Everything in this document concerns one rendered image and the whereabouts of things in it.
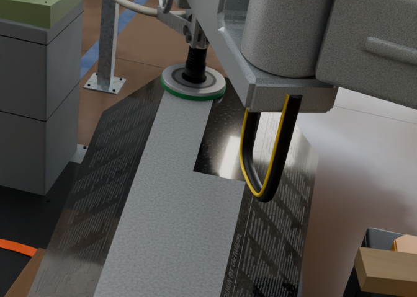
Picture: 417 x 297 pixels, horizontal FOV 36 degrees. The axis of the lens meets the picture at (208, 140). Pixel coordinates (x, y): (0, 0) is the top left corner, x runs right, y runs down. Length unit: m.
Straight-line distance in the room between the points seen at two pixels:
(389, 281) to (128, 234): 0.61
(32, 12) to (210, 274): 1.42
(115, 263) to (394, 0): 0.78
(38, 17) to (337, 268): 1.59
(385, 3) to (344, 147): 2.46
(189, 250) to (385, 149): 2.40
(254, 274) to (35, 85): 1.38
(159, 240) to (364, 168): 2.17
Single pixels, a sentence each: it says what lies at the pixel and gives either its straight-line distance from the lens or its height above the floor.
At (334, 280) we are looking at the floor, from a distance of 2.74.
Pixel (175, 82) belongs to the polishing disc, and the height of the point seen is 0.85.
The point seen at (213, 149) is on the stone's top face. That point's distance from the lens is 1.81.
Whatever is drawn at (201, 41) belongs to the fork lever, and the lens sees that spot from 1.80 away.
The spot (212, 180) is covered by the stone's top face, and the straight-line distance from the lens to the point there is 1.68.
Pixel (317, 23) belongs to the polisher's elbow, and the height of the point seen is 1.37.
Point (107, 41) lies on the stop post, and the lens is 3.65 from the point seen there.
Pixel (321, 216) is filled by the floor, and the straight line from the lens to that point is 3.05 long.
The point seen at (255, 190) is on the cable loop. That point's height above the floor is 0.93.
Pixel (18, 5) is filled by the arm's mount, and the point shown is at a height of 0.86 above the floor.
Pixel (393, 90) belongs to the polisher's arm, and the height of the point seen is 1.29.
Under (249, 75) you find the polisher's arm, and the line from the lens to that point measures 1.32.
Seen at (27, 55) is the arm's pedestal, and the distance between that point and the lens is 2.56.
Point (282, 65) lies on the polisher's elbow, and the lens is 1.29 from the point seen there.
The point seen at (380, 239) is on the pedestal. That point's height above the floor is 0.74.
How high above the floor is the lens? 1.80
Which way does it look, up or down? 32 degrees down
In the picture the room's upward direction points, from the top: 10 degrees clockwise
